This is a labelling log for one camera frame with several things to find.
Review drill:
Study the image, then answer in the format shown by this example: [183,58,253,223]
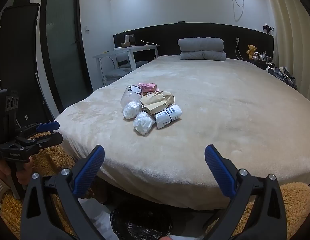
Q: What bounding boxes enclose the brown teddy bear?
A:
[246,44,258,60]

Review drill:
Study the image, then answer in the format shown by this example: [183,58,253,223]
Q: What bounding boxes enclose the black wardrobe panel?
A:
[0,0,56,140]

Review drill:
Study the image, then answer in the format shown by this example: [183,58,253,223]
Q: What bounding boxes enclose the pink carton box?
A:
[137,82,160,93]

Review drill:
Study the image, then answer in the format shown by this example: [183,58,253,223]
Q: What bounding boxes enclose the person's left hand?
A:
[0,156,34,185]

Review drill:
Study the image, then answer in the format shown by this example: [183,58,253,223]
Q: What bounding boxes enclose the brown paper bag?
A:
[139,90,175,115]

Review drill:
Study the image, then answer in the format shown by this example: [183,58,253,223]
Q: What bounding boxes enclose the white chair with grey cushion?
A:
[99,54,132,82]

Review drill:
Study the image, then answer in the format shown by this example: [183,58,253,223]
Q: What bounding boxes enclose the beige fleece blanket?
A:
[54,54,310,210]

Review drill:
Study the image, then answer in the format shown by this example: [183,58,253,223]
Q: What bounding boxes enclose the grey folded pillows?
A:
[177,37,224,54]

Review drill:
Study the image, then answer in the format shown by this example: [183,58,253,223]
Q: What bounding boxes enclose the grey pillow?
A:
[180,51,227,61]

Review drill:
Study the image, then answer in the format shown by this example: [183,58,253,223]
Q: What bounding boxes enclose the plaid cloth pile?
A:
[266,65,298,90]

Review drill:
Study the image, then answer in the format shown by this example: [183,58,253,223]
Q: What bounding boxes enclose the black nightstand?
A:
[246,56,279,69]

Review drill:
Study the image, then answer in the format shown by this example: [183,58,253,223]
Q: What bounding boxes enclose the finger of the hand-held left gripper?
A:
[16,121,61,137]
[16,132,64,153]

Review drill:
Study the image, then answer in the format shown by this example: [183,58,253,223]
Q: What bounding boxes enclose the black-lined waste bin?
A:
[109,200,173,240]

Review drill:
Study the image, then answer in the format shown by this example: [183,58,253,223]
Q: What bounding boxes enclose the white charger cable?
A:
[236,37,243,60]

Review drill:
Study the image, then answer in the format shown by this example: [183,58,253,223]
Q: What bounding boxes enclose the frosted glass door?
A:
[39,0,93,114]

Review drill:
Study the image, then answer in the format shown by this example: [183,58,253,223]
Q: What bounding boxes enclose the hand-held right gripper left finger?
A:
[20,144,106,240]

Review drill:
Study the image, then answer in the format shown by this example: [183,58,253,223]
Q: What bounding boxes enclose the clear bag of white tissue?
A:
[123,100,142,120]
[133,111,156,136]

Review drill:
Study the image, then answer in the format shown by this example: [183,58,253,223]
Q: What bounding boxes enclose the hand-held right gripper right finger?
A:
[204,144,288,240]

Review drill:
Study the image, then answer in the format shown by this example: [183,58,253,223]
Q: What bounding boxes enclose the white desk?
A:
[92,44,160,87]

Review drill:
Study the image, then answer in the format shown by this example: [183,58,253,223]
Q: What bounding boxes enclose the cream curtain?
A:
[260,0,310,100]

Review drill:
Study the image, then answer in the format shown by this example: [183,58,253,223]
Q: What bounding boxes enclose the black headboard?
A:
[113,22,274,61]

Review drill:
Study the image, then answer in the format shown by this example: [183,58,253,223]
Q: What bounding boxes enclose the clear plastic bottle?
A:
[120,84,143,107]

